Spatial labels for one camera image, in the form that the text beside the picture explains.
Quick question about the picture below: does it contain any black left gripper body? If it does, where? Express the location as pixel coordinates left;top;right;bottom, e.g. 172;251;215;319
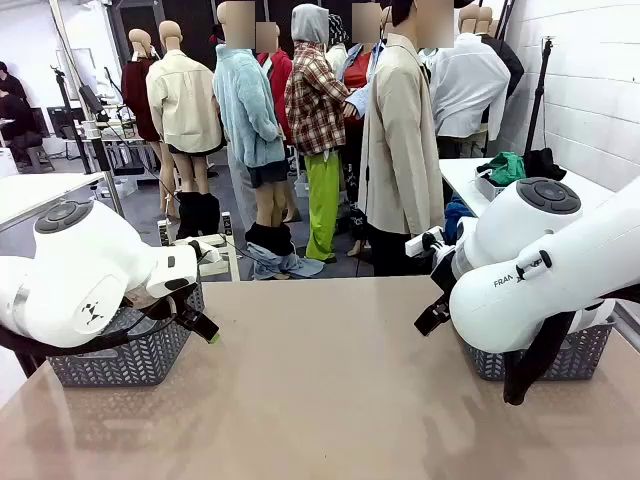
169;292;204;326

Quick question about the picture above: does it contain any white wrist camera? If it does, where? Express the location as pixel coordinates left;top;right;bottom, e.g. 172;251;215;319
404;227;446;257
187;238;224;265

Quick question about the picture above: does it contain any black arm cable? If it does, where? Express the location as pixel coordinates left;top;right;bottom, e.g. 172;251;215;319
502;297;621;406
0;298;181;359

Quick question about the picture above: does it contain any mannequin in cream jacket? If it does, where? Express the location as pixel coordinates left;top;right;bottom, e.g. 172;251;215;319
145;20;225;240

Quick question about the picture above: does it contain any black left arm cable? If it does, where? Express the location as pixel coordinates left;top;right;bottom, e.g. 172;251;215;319
0;298;181;359

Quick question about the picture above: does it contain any grey woven plastic basket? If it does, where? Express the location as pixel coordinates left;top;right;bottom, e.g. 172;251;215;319
457;314;616;382
47;279;206;389

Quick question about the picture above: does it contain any person in dark clothes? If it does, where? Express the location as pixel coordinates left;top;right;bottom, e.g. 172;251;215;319
0;60;45;164

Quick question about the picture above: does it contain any person in beige coat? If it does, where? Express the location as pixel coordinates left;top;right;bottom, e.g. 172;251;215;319
357;0;456;277

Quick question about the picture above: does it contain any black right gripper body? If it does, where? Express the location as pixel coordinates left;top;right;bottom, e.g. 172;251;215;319
430;251;459;304

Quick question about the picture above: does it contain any mannequin in plaid shirt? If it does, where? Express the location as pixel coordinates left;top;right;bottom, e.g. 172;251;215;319
284;3;352;265

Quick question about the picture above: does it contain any blue cloth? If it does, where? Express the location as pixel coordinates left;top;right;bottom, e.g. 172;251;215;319
443;195;481;246

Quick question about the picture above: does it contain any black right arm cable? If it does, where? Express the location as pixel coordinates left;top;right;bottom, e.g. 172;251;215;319
502;297;621;406

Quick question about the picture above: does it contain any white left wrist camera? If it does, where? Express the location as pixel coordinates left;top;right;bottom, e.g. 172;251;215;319
187;238;224;265

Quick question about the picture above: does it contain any black tripod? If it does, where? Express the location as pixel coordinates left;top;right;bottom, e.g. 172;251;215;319
49;64;95;176

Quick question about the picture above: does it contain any mannequin in black jacket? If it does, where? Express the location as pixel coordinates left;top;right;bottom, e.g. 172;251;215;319
479;5;525;101

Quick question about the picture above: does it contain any black garment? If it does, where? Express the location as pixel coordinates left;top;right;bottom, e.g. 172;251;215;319
522;148;569;182

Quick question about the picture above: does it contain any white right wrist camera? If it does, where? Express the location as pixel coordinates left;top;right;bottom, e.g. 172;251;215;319
404;227;446;257

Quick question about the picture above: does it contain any mannequin in red top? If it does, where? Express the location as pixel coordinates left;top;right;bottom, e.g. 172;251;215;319
339;2;387;257

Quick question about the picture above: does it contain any mannequin in maroon dress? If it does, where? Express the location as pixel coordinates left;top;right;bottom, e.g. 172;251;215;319
121;28;174;221

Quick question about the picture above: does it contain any mannequin in light blue fleece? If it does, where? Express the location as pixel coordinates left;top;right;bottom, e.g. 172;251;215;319
213;0;325;281

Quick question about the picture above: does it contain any white table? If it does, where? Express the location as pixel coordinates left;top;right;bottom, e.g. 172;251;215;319
438;157;621;224
0;172;125;232

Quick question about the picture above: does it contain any black light stand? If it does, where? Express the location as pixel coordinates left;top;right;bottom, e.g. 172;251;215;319
522;35;559;157

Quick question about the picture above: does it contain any mannequin with patterned hood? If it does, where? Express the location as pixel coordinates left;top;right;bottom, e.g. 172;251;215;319
327;13;351;81

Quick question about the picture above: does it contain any green garment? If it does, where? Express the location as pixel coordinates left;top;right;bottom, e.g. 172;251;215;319
482;151;527;187

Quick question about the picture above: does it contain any mannequin in red hoodie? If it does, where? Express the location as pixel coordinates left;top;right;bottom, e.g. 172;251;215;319
255;22;295;146

